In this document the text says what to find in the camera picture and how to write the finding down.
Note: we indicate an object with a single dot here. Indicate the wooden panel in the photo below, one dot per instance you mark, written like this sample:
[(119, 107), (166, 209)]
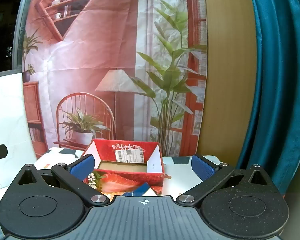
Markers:
[(227, 80)]

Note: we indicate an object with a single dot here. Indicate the blue white packet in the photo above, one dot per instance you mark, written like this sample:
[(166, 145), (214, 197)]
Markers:
[(142, 190)]

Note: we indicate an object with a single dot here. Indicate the red strawberry print box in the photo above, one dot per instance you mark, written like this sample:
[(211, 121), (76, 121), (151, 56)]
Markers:
[(130, 180)]

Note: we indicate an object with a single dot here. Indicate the teal curtain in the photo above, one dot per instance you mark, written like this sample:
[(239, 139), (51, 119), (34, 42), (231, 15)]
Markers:
[(280, 80)]

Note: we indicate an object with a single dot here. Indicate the white board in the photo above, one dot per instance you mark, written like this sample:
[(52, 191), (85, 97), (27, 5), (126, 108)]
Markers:
[(7, 130)]

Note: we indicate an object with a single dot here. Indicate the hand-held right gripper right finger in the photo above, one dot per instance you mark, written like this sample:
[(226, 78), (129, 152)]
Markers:
[(202, 167)]

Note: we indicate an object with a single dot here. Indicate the printed room scene backdrop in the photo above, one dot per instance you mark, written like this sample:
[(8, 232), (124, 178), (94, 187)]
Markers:
[(90, 62)]

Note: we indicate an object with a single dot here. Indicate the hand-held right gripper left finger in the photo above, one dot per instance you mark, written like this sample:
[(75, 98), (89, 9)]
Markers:
[(81, 166)]

